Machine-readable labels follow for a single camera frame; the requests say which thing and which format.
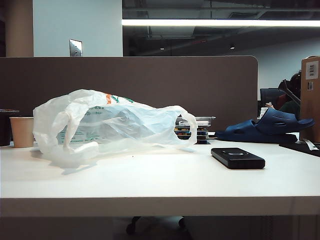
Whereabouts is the white printed plastic bag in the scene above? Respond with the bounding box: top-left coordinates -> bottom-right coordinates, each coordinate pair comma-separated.
32,89 -> 198,169

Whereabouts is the brown desk partition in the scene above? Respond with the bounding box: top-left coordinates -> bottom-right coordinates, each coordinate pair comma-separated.
0,55 -> 259,147

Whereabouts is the stacked colourful box tray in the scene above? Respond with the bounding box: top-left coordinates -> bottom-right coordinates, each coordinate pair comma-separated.
174,126 -> 210,145

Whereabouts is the flat blue rubber slipper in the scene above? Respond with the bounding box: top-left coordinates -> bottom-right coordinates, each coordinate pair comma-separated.
215,119 -> 298,144

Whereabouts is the black computer monitor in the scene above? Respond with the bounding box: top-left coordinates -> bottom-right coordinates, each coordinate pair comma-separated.
259,87 -> 286,108

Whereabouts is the tilted blue rubber slipper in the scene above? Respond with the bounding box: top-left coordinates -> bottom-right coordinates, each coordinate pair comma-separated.
254,107 -> 316,136

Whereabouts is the long ceiling light strip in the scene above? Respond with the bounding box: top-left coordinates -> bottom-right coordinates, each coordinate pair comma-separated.
121,19 -> 320,27

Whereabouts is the person in green shirt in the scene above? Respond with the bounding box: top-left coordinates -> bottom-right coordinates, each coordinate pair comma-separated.
274,69 -> 303,121

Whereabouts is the black angled bar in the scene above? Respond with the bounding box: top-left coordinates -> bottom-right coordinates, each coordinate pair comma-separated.
278,78 -> 302,106

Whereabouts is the beige paper cup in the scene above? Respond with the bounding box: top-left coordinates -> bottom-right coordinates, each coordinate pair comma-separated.
9,116 -> 35,148

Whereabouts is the black flat mat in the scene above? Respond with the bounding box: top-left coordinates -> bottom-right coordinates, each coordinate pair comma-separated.
279,139 -> 320,158

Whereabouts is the brown cardboard box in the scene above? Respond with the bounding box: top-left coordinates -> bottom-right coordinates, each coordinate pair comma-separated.
299,56 -> 320,142

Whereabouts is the metal wall plate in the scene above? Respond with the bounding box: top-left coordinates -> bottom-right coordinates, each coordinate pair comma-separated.
69,38 -> 84,57

